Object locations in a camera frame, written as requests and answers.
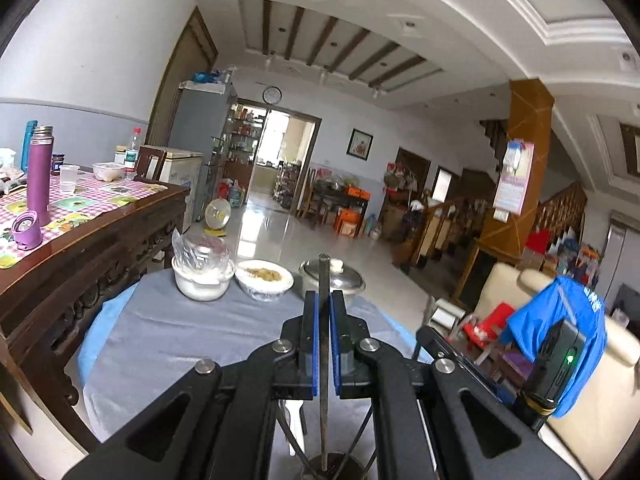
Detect white bowl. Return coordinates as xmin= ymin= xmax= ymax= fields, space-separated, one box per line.
xmin=171 ymin=255 xmax=236 ymax=302

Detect dark carved wooden table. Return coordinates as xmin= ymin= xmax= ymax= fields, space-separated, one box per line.
xmin=0 ymin=180 xmax=193 ymax=453

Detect brown wooden door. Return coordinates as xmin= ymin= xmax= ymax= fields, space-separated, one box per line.
xmin=145 ymin=7 xmax=218 ymax=148

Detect white chest freezer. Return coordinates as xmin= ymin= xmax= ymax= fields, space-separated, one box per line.
xmin=150 ymin=146 xmax=203 ymax=231

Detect pink checkered tablecloth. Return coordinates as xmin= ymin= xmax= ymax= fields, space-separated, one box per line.
xmin=0 ymin=167 xmax=168 ymax=271

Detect framed wall picture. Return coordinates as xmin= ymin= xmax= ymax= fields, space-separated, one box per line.
xmin=347 ymin=128 xmax=375 ymax=161

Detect wooden stair railing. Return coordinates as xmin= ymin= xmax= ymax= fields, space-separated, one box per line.
xmin=530 ymin=182 xmax=588 ymax=261

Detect grey refrigerator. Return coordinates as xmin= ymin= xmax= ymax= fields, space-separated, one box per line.
xmin=167 ymin=82 xmax=238 ymax=223

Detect wall calendar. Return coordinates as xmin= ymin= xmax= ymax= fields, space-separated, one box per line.
xmin=492 ymin=140 xmax=536 ymax=217

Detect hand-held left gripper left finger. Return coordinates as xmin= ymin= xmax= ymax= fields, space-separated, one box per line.
xmin=65 ymin=291 xmax=321 ymax=480

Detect blue shirt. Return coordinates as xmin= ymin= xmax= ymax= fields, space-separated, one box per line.
xmin=509 ymin=275 xmax=608 ymax=418

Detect wooden pillar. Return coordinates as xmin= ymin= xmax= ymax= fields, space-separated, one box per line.
xmin=477 ymin=79 xmax=556 ymax=266

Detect small covered bowl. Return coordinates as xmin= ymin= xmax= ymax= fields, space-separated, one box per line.
xmin=92 ymin=161 xmax=126 ymax=182

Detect clear plastic cup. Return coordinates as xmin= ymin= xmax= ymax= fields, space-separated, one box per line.
xmin=60 ymin=164 xmax=81 ymax=196

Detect cream sofa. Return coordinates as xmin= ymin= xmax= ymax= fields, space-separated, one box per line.
xmin=472 ymin=262 xmax=640 ymax=476

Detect clear plastic bag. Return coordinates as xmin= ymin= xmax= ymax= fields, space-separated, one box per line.
xmin=171 ymin=227 xmax=233 ymax=275

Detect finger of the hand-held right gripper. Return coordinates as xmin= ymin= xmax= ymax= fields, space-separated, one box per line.
xmin=415 ymin=326 xmax=483 ymax=376

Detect wooden side table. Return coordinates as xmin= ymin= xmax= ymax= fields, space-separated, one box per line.
xmin=300 ymin=180 xmax=371 ymax=238

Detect purple thermos lid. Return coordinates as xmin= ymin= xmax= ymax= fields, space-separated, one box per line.
xmin=11 ymin=210 xmax=42 ymax=248

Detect dark round utensil holder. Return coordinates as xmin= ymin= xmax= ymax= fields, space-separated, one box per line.
xmin=300 ymin=452 xmax=366 ymax=480

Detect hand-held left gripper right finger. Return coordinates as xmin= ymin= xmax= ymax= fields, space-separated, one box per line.
xmin=330 ymin=291 xmax=583 ymax=480

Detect plastic water bottle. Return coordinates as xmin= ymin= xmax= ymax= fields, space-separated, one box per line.
xmin=124 ymin=127 xmax=143 ymax=181

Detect orange boxes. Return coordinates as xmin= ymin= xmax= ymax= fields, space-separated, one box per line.
xmin=335 ymin=207 xmax=361 ymax=237

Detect wooden chair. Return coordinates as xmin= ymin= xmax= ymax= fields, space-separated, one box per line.
xmin=136 ymin=145 xmax=168 ymax=183

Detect patterned bowl with food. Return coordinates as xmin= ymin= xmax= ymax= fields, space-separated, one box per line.
xmin=235 ymin=259 xmax=295 ymax=303

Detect blue cloth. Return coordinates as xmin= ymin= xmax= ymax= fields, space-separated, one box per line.
xmin=77 ymin=280 xmax=423 ymax=386

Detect shelf with goods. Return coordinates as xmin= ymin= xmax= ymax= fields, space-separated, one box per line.
xmin=222 ymin=102 xmax=263 ymax=206

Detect grey tablecloth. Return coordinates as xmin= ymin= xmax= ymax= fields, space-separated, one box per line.
xmin=82 ymin=267 xmax=418 ymax=441

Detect metal pot with lid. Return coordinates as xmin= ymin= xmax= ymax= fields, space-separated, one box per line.
xmin=298 ymin=257 xmax=366 ymax=308

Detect purple thermos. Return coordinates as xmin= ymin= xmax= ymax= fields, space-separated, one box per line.
xmin=26 ymin=126 xmax=55 ymax=228

